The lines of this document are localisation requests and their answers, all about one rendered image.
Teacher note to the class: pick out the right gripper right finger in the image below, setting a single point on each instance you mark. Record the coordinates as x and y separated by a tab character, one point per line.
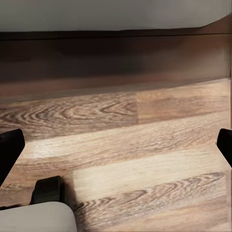
224	143

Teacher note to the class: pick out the bed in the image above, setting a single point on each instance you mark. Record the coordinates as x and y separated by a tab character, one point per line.
64	48

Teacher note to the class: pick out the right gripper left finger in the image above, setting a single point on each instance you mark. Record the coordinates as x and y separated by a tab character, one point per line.
11	145

